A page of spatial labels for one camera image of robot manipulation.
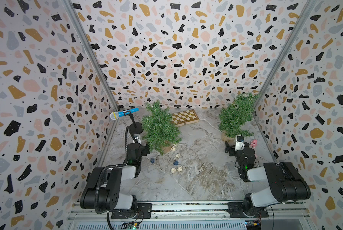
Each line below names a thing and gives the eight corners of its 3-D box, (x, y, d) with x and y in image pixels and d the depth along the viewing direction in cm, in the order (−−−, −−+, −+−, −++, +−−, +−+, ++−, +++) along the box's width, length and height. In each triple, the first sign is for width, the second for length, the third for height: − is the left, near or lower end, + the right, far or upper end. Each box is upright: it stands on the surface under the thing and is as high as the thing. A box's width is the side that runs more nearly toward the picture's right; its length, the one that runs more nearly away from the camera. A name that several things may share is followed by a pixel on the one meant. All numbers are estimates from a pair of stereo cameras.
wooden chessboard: (173, 127, 112) (173, 125, 109) (169, 116, 119) (169, 114, 117) (198, 121, 117) (199, 118, 114) (193, 111, 124) (193, 108, 122)
